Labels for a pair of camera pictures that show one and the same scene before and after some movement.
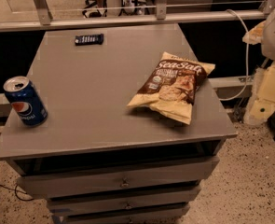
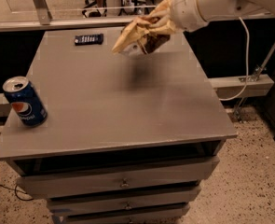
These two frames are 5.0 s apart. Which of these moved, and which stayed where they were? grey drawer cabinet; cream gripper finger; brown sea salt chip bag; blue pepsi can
Moved: brown sea salt chip bag; cream gripper finger
Stayed: blue pepsi can; grey drawer cabinet
